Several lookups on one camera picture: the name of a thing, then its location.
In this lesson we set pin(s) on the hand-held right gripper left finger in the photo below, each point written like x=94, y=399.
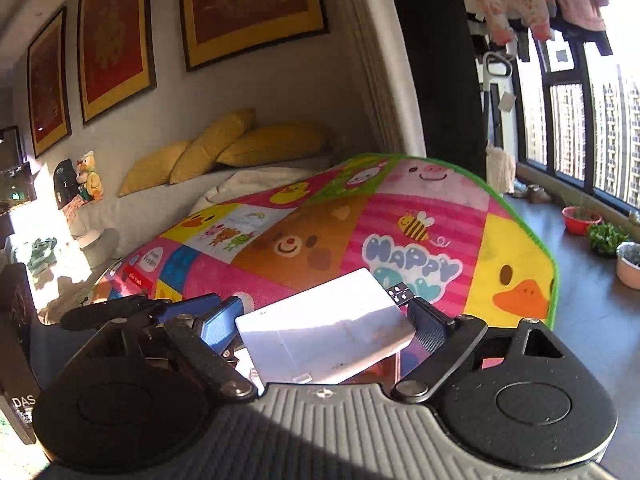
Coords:
x=220, y=325

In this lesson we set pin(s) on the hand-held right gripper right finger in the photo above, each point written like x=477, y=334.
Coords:
x=425, y=330

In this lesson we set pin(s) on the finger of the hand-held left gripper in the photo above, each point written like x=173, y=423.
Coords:
x=185, y=309
x=100, y=312

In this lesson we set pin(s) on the white power adapter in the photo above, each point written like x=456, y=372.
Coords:
x=325, y=335

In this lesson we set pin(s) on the green cloth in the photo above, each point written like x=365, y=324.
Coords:
x=42, y=255

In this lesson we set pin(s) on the colourful cartoon play mat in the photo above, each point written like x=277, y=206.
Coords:
x=325, y=240

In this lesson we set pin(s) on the black bag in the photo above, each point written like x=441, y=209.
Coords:
x=65, y=182

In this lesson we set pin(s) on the yellow plush toy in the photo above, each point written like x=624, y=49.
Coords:
x=89, y=175

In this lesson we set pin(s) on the yellow cushion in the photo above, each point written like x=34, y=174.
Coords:
x=155, y=167
x=215, y=145
x=275, y=145

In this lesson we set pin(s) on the white blanket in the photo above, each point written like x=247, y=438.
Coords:
x=260, y=180

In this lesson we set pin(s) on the pair of shoes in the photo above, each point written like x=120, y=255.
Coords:
x=535, y=194

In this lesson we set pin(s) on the white mop head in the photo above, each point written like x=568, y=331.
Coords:
x=500, y=167

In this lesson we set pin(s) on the red flower pot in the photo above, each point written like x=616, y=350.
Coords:
x=580, y=221

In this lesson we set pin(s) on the green potted plant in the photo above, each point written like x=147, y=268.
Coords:
x=607, y=237

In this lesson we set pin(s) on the white flower pot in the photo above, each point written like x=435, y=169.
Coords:
x=630, y=265

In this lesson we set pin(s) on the white curtain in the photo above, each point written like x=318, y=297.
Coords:
x=380, y=60

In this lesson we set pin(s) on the black window frame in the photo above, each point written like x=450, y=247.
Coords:
x=588, y=135

